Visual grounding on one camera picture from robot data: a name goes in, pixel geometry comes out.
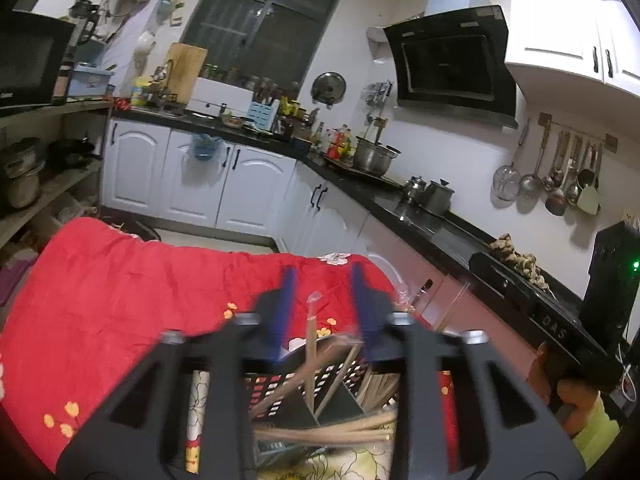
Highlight person's right hand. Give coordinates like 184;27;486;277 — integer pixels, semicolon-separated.
526;344;599;437

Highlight black range hood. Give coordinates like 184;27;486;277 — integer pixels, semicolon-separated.
384;0;518;129

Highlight small lidded steel pot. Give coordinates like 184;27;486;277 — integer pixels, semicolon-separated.
421;179;454;217

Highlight white upper cabinet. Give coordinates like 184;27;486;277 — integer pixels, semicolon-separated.
506;0;639;101

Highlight hanging steel strainer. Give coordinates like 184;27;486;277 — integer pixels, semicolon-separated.
491;119;529;203

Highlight hanging pot lid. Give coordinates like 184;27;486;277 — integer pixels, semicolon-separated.
310;72;347;108

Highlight dark green utensil basket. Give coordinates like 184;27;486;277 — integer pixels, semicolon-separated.
192;331;402;470

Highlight dark kitchen window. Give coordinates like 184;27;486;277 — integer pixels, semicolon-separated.
182;0;338;92

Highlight small steel kettle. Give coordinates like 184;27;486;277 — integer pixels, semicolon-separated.
401;176;427;204

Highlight white lower cabinets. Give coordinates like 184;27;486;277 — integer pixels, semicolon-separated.
102;119;445;323

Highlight hanging white spatula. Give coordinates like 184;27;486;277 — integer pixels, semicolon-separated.
577;144;604;217

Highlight wooden cutting board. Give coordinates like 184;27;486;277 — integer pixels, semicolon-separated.
165;42;207;105

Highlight wooden chopstick in basket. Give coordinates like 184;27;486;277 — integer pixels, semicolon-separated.
305;290;322;412
253;410;398;446

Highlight blue plastic container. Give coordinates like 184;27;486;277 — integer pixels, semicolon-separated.
67;64;113;99

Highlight steel stock pot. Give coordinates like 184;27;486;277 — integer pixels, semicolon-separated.
352;136;400;177

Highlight old pot on shelf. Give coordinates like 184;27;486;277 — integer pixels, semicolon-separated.
1;136;44;209

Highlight black device with green light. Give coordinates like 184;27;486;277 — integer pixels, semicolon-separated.
579;221;639;347

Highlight red floral blanket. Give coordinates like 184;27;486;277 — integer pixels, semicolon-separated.
0;216;461;480

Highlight blue plastic bag on cabinet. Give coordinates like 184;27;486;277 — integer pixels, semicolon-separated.
191;133;224;162

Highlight hanging steel ladle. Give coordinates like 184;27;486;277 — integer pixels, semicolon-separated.
518;131;549;197

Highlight green sleeved right forearm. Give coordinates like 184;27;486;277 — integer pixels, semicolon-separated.
572;398;620;470

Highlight ginger roots on counter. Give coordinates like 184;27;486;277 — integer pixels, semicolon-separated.
489;233;551;292

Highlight black microwave oven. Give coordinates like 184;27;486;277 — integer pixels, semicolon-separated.
0;10;74;108

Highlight blue knife block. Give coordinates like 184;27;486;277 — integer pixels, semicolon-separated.
247;100;280;130

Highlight wooden storage shelf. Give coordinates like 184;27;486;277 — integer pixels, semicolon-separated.
1;100;113;247

